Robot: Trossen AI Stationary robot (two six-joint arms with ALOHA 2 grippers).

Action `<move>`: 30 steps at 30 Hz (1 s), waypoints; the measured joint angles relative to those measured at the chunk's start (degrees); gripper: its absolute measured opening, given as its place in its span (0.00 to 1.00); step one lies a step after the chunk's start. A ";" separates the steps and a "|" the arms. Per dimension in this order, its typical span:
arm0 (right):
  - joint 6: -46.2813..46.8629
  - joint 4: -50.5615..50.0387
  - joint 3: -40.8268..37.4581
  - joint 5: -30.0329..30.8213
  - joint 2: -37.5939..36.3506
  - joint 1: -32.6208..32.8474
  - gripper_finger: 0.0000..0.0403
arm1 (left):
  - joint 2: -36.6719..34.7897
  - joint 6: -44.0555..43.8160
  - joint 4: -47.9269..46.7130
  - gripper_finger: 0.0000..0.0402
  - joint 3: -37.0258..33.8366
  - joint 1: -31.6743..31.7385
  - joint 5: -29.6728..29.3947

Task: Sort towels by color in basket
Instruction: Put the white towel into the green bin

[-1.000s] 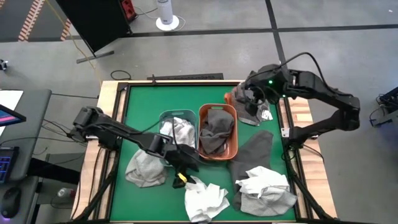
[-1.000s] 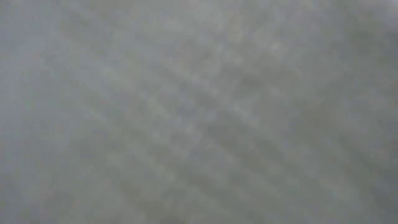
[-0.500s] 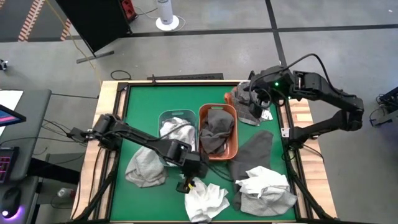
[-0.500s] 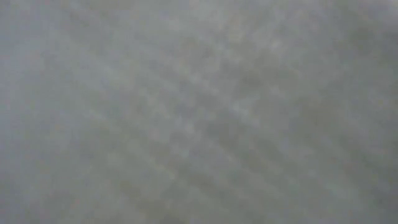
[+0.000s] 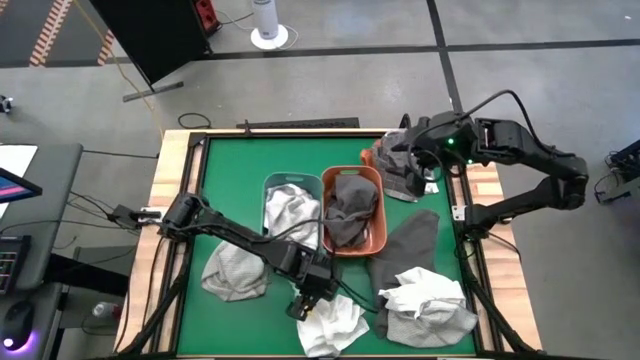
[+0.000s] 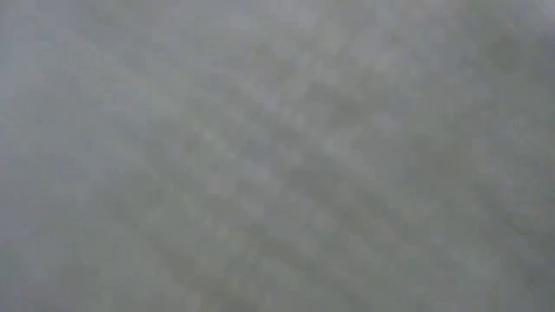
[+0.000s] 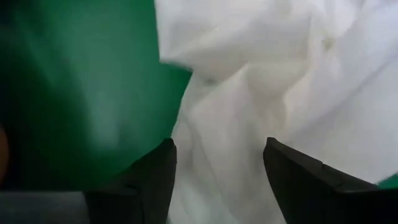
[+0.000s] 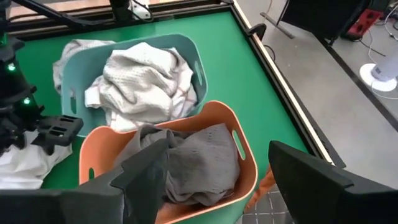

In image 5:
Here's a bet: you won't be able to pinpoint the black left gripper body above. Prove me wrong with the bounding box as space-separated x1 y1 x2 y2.
298 259 343 305

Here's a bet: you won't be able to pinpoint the dark grey towel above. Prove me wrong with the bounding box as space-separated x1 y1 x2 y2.
324 173 380 250
367 208 442 340

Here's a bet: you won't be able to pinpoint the black metal table frame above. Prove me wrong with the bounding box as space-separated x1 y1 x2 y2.
114 127 544 360

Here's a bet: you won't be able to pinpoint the grey desk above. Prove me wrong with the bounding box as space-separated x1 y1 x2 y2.
0 142 85 360

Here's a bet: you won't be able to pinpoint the long black bar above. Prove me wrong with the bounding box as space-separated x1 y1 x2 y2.
235 116 361 131

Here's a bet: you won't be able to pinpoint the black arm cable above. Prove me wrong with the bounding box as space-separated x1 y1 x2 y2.
407 88 564 187
239 209 382 315

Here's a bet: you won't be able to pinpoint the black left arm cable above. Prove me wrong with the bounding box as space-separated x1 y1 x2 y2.
239 209 382 315

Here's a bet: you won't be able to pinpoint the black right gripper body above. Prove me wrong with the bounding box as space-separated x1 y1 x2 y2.
399 112 479 171

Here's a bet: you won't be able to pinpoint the black cable loop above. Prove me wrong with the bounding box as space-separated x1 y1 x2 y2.
177 111 213 131

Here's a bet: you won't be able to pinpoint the orange towel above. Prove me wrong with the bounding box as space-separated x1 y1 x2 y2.
359 139 386 169

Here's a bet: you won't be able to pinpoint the black computer mouse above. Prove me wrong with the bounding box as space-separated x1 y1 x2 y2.
1 299 37 352

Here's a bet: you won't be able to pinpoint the light grey waffle towel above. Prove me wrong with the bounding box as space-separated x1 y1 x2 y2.
384 294 480 350
200 241 271 303

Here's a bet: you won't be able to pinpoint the dark floor mat orange stripes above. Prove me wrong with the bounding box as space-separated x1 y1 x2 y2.
0 0 117 69

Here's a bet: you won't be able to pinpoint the white towel red stripes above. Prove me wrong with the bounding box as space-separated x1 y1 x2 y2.
263 183 322 250

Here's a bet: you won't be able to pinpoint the yellow cable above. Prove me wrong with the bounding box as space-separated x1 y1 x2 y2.
72 0 164 139

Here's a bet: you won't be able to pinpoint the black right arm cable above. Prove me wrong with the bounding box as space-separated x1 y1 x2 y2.
407 88 564 187

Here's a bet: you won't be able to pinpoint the plastic bottle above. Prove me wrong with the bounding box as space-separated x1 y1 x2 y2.
91 301 123 321

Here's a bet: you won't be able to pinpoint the orange plastic basket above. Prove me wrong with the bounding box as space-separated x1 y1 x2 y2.
320 164 389 258

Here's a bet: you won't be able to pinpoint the backlit keyboard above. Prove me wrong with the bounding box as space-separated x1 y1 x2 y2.
0 234 33 296

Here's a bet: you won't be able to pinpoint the red power strip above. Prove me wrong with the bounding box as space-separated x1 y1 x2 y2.
193 0 222 34

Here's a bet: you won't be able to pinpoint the grey plaid towel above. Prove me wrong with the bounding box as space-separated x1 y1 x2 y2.
372 130 441 204

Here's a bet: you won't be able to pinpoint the green table mat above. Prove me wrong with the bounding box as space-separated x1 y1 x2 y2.
175 135 477 357

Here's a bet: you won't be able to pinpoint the black panel on stand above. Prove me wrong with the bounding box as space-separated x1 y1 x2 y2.
88 0 214 104

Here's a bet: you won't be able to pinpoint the white tower fan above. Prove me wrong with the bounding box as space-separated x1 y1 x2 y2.
248 0 291 52

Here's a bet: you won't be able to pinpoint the white paper sheet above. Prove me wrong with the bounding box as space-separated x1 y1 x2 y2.
0 144 40 221

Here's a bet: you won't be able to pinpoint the computer monitor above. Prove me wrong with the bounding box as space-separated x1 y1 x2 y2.
0 167 44 205

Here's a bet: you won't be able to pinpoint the plain white towel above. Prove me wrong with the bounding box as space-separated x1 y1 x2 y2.
295 293 371 359
378 266 467 316

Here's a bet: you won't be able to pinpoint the black floor equipment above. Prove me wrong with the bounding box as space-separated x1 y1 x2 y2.
592 138 640 205

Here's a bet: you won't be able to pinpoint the teal plastic basket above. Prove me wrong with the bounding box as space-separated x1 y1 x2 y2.
261 171 326 251

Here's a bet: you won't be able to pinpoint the black base clamp handle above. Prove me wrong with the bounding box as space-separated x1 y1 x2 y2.
109 203 165 231

